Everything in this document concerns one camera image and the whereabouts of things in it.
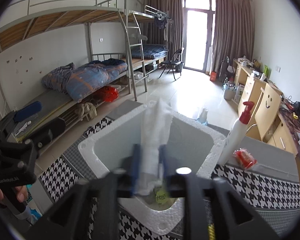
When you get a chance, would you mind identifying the left brown curtain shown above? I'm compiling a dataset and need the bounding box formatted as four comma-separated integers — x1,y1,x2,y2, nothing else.
143,0,183,57

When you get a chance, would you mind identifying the red snack packet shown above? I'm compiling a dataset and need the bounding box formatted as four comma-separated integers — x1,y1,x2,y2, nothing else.
233,148,257,170

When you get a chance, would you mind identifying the black folding chair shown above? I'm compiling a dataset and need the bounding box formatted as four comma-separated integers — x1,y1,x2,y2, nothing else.
159,47,184,81

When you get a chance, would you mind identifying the wooden smiley chair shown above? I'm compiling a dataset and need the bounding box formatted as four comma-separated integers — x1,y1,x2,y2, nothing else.
248,83,282,141

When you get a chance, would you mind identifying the white foam box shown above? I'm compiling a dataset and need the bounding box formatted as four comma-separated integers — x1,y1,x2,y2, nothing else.
78,100,225,235

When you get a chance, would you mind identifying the orange bag on floor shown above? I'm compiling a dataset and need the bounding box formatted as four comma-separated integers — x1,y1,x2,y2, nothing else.
210,71,217,82

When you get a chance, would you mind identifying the houndstooth tablecloth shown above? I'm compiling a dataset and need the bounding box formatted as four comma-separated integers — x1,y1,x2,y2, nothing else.
38,115,300,240

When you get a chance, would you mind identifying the person's left hand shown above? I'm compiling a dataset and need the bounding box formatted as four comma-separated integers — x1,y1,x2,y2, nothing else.
0,185,28,203

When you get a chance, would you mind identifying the clear blue water bottle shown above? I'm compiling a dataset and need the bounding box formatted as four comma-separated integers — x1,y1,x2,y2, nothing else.
196,108,208,126

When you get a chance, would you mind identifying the yellow foam sponge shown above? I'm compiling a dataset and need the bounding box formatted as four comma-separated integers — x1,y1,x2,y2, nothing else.
208,224,215,240

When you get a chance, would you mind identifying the white paper towel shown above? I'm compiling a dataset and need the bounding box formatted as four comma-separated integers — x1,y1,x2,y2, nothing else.
136,99,173,196

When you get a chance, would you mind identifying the red plastic bag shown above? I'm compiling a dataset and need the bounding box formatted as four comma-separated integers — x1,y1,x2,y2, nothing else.
93,86,119,102

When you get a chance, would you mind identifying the grey metal bunk bed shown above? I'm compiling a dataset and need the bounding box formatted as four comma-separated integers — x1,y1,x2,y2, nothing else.
0,0,144,142

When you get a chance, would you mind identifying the blue orange quilt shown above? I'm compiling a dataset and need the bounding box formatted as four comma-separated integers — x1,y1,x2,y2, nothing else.
42,58,128,102

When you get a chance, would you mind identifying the far metal bunk bed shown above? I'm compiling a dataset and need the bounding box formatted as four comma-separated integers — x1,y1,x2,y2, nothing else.
127,5,173,73

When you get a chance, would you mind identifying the white spray bottle red top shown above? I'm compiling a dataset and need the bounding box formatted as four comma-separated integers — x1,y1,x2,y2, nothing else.
218,101,254,166

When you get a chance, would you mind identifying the brown curtain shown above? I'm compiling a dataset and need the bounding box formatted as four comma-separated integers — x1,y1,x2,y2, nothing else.
143,0,183,57
212,0,255,72

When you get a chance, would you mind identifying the right brown curtain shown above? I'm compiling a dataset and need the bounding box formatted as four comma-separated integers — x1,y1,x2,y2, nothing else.
212,0,255,72

